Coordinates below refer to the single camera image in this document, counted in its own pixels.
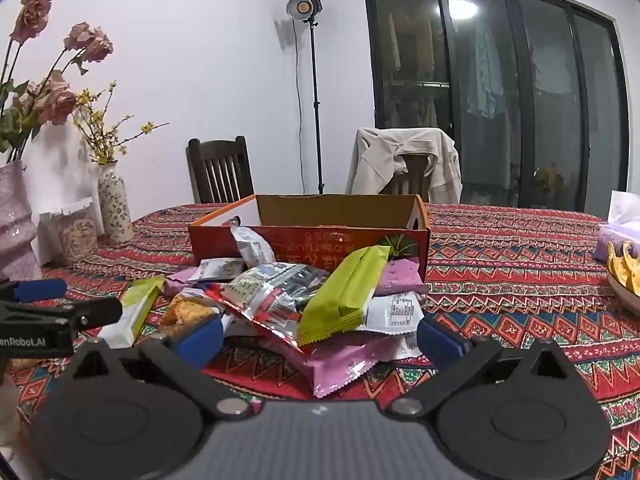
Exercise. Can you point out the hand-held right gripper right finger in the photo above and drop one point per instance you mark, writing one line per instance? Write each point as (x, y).
(440, 340)

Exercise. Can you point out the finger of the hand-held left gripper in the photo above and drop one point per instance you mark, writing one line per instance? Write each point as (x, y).
(40, 289)
(95, 312)

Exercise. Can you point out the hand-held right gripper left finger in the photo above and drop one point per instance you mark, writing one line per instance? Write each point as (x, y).
(200, 340)

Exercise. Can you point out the orange white snack packet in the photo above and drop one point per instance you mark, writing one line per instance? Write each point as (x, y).
(182, 312)

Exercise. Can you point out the white label snack packet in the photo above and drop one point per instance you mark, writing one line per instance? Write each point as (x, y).
(395, 312)

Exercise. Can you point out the red silver snack packet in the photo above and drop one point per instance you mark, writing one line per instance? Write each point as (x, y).
(260, 295)

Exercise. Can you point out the large pink snack packet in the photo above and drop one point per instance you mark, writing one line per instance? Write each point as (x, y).
(340, 365)

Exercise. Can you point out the green snack packet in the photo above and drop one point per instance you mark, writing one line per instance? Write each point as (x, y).
(340, 290)

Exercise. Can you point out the orange cardboard box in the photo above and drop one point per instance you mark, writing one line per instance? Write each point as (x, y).
(320, 237)

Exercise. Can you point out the yellow-green white snack packet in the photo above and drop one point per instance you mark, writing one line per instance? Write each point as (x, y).
(132, 305)

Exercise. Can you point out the pink vase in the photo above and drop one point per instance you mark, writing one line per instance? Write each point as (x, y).
(15, 220)

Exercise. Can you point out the patterned red tablecloth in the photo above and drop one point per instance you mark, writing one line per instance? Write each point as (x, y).
(500, 270)

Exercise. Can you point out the floral ceramic vase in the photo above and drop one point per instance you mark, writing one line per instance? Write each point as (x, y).
(114, 205)

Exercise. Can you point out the yellow flower branches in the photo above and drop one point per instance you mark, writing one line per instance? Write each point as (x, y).
(102, 152)

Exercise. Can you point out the dark wooden chair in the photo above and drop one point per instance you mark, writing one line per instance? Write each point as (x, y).
(220, 170)

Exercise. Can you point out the white plate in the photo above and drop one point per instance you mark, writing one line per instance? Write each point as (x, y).
(625, 300)

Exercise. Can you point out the pink flowers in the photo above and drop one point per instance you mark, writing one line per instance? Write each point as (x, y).
(55, 100)

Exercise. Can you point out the beige jacket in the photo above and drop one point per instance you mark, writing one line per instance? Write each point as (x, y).
(370, 160)

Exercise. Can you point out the purple tissue pack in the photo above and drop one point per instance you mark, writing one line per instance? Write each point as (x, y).
(620, 230)

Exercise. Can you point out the black framed glass door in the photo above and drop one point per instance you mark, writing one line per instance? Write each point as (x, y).
(520, 110)

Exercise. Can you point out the studio light on stand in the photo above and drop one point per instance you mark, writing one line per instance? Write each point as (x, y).
(314, 110)

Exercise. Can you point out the pale hanging garment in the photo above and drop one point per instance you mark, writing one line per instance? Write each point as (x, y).
(485, 70)

